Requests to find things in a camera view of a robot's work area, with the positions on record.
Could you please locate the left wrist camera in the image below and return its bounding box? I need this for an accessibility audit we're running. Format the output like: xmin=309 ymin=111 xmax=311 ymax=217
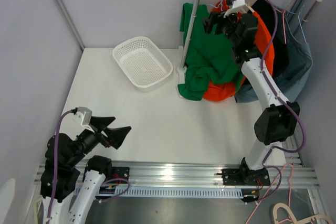
xmin=73 ymin=107 xmax=93 ymax=132

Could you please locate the beige wooden hanger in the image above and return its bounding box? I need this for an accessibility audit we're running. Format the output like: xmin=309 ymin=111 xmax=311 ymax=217
xmin=245 ymin=0 xmax=257 ymax=13

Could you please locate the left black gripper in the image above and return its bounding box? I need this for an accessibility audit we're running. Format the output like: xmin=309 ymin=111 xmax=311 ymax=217
xmin=67 ymin=115 xmax=131 ymax=166

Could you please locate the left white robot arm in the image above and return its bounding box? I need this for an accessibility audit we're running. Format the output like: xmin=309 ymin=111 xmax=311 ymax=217
xmin=40 ymin=116 xmax=131 ymax=223

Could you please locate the beige hanger floor left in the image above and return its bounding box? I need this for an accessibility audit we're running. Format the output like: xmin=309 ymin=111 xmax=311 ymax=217
xmin=33 ymin=197 xmax=43 ymax=224

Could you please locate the grey blue t shirt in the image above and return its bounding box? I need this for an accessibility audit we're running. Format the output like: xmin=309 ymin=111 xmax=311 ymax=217
xmin=235 ymin=20 xmax=313 ymax=103

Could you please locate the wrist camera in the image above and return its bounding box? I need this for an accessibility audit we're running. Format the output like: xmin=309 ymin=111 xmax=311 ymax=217
xmin=73 ymin=107 xmax=93 ymax=132
xmin=224 ymin=0 xmax=245 ymax=17

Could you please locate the white slotted cable duct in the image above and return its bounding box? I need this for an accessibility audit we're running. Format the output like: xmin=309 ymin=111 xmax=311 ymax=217
xmin=121 ymin=186 xmax=243 ymax=199

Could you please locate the beige hanger on floor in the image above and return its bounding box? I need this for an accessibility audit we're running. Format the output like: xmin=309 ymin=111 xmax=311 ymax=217
xmin=272 ymin=203 xmax=334 ymax=224

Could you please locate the green t shirt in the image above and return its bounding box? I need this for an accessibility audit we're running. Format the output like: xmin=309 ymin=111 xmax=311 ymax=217
xmin=177 ymin=5 xmax=244 ymax=102

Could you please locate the black mount plate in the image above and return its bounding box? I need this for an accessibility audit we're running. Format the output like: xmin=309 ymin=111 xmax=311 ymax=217
xmin=222 ymin=168 xmax=270 ymax=186
xmin=106 ymin=166 xmax=130 ymax=183

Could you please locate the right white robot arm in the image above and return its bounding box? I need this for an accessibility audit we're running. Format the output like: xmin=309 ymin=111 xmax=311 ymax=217
xmin=202 ymin=12 xmax=300 ymax=185

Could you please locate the right black mount plate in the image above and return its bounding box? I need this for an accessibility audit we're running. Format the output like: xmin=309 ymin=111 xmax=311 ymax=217
xmin=222 ymin=168 xmax=270 ymax=186

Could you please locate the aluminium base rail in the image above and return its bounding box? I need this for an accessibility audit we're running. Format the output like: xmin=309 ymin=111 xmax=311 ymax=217
xmin=34 ymin=134 xmax=321 ymax=190

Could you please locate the white plastic basket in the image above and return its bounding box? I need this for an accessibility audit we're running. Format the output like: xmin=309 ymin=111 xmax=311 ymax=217
xmin=112 ymin=36 xmax=173 ymax=92

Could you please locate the blue wire hanger right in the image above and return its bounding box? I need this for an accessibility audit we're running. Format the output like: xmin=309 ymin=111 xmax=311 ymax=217
xmin=285 ymin=5 xmax=308 ymax=44

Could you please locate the left black mount plate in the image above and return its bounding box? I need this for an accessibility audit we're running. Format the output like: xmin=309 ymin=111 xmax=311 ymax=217
xmin=106 ymin=166 xmax=130 ymax=183

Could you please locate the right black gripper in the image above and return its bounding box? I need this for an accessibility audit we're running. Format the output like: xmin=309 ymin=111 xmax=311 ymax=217
xmin=201 ymin=7 xmax=240 ymax=47

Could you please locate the pink hanger on floor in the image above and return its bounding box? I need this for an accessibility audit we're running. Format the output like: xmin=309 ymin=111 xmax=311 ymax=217
xmin=245 ymin=163 xmax=295 ymax=224

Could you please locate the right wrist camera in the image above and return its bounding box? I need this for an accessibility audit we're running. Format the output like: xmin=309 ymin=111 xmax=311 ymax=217
xmin=224 ymin=0 xmax=245 ymax=17

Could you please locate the pink wire hanger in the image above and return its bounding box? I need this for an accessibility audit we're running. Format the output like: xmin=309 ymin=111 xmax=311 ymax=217
xmin=276 ymin=0 xmax=295 ymax=45

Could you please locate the black t shirt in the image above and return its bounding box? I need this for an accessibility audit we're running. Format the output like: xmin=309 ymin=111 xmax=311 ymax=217
xmin=252 ymin=0 xmax=289 ymax=78

